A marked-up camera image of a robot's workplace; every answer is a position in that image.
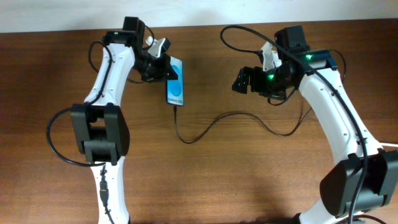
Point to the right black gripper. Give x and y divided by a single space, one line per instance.
254 80

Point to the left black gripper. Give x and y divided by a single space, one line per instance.
165 68

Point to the blue Galaxy smartphone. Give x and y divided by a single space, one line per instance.
175 88

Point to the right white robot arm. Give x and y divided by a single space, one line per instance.
365 175

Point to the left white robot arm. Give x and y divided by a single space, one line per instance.
101 132

